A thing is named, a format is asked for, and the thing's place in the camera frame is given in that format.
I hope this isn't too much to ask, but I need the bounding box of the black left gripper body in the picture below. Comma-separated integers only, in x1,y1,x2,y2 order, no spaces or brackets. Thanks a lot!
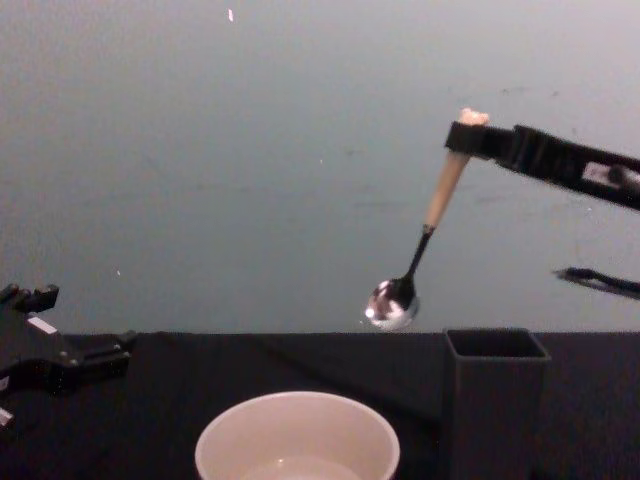
0,301,87,397

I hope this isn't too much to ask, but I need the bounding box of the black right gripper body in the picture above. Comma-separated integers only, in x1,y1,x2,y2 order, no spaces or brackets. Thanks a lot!
578,144,640,212

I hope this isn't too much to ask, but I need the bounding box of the spoon with cream handle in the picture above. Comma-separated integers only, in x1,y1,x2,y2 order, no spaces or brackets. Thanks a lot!
365,107,491,332

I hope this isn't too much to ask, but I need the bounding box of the black table cloth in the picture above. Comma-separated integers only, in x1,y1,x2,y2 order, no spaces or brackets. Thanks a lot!
0,329,640,480

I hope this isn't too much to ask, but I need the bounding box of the white paper cup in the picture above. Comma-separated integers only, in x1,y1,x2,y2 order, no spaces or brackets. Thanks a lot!
194,390,402,480

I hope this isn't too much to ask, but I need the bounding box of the black square holder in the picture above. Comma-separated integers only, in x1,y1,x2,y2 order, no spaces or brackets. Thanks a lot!
441,327,553,480

